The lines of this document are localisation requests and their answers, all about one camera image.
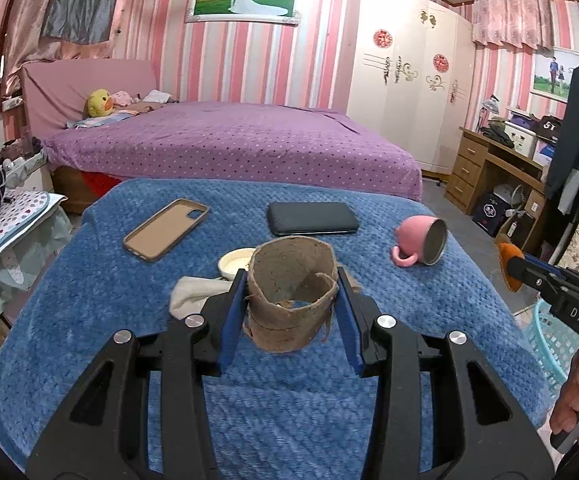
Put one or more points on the pink bed headboard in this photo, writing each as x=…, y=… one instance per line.
x=69, y=90

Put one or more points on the brown cardboard box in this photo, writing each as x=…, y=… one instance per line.
x=514, y=232

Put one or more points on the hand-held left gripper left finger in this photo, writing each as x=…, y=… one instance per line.
x=232, y=320

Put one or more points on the pink cloth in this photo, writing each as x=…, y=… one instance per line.
x=124, y=98

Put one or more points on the pink valance curtain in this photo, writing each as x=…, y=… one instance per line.
x=509, y=20

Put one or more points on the beige tissue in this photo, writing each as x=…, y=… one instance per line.
x=194, y=292

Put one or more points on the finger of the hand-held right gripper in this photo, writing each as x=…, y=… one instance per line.
x=532, y=275
x=554, y=266

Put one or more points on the white power strip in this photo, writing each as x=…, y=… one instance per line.
x=12, y=104

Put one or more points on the white fan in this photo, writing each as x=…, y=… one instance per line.
x=507, y=195

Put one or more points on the yellow duck plush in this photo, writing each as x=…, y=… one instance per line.
x=98, y=104

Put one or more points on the teal plastic basket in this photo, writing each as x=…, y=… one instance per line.
x=544, y=345

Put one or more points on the white storage box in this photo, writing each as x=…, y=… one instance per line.
x=522, y=135

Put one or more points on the white stand pole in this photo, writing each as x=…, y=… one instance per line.
x=562, y=235

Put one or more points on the desk lamp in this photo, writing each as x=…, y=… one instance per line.
x=489, y=105

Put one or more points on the light blue cloth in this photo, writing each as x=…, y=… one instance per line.
x=99, y=121

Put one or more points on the blue fleece blanket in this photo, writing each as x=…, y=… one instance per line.
x=119, y=310

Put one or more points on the bed with purple dotted cover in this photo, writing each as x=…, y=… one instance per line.
x=219, y=145

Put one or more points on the red paper decoration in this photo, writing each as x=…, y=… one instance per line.
x=440, y=61
x=383, y=38

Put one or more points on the orange peel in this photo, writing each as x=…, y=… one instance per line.
x=507, y=262

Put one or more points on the wooden desk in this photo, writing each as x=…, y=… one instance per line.
x=464, y=170

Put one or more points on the polka dot cloth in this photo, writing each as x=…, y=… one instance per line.
x=19, y=215

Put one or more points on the purple box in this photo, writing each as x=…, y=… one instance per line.
x=524, y=121

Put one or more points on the white wardrobe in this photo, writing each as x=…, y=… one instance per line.
x=369, y=110

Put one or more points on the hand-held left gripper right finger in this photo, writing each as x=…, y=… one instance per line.
x=349, y=320

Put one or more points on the gold wardrobe ornament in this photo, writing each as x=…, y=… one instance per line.
x=427, y=18

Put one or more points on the pale green cloth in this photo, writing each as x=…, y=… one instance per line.
x=34, y=255

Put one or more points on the brown phone case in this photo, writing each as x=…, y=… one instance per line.
x=164, y=230

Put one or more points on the black carton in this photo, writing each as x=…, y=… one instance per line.
x=489, y=212

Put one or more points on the dark green bag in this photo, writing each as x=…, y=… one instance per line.
x=497, y=132

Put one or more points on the black smartphone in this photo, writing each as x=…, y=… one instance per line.
x=312, y=218

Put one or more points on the small white bowl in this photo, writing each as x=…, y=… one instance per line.
x=234, y=262

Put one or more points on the pink mug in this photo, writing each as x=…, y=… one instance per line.
x=412, y=235

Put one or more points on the brown cardboard tube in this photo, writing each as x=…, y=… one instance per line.
x=289, y=270

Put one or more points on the framed couple photo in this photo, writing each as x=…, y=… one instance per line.
x=552, y=72

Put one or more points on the black printed bag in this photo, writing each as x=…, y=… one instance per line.
x=549, y=127

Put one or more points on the white cloth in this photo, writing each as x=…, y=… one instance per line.
x=157, y=96

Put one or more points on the grey cloth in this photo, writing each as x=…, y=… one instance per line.
x=84, y=0

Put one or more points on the pink satin curtain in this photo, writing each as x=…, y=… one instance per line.
x=24, y=25

